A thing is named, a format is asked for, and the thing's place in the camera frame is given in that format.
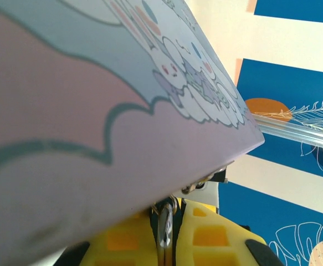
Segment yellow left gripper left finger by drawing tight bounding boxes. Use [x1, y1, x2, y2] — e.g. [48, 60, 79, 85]
[79, 210, 162, 266]

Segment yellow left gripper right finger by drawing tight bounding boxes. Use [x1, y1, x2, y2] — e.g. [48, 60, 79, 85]
[172, 197, 269, 266]

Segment pastel cartoon tin box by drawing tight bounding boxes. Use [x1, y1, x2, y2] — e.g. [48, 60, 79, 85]
[0, 0, 266, 266]

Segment aluminium frame post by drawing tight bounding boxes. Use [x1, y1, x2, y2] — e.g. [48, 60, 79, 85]
[251, 112, 323, 152]

